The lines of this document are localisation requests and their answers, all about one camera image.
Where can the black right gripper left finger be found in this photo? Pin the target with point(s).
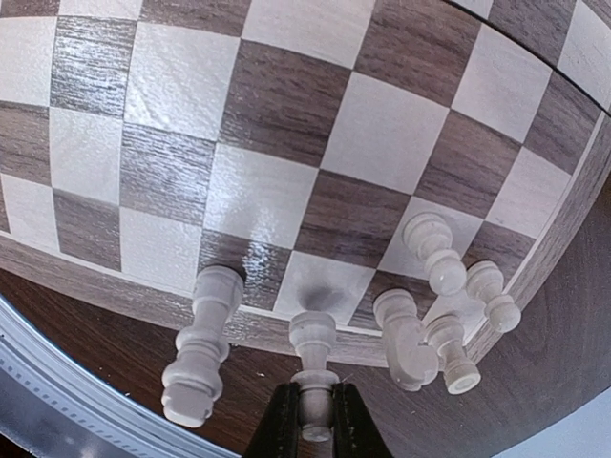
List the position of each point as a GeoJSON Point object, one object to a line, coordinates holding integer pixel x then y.
{"type": "Point", "coordinates": [277, 433]}

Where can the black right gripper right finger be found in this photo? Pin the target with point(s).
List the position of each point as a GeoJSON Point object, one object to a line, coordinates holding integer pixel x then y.
{"type": "Point", "coordinates": [355, 434]}

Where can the white chess knight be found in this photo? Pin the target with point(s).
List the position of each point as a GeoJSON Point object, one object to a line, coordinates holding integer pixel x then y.
{"type": "Point", "coordinates": [412, 363]}

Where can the white chess queen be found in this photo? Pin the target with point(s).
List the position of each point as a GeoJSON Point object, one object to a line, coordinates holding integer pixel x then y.
{"type": "Point", "coordinates": [192, 382]}

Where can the white chess pawn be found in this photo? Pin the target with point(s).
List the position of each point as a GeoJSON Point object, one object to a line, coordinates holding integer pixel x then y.
{"type": "Point", "coordinates": [313, 334]}
{"type": "Point", "coordinates": [485, 283]}

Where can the white chess piece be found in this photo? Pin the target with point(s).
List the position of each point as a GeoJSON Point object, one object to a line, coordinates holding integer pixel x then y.
{"type": "Point", "coordinates": [445, 335]}

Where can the white chess bishop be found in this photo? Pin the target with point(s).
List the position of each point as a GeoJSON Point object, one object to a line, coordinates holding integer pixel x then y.
{"type": "Point", "coordinates": [430, 239]}

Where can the wooden chess board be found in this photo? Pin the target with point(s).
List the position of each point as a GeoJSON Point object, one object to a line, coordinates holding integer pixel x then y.
{"type": "Point", "coordinates": [294, 141]}

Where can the front aluminium rail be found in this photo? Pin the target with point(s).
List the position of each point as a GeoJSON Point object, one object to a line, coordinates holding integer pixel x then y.
{"type": "Point", "coordinates": [53, 407]}

